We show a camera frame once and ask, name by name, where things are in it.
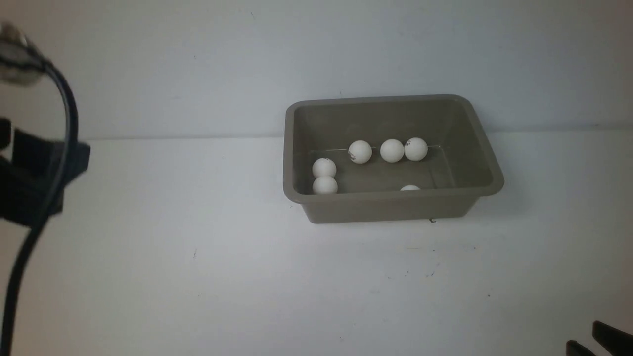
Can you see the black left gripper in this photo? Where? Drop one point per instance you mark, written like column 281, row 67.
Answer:
column 26, row 176

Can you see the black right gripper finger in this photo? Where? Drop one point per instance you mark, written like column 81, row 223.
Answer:
column 576, row 349
column 613, row 340

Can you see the plain white ball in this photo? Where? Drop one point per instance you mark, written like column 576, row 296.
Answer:
column 410, row 187
column 392, row 151

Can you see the white ball with red logo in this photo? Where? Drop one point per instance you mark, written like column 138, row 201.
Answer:
column 360, row 152

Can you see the tan plastic bin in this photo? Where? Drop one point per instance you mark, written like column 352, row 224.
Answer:
column 459, row 169

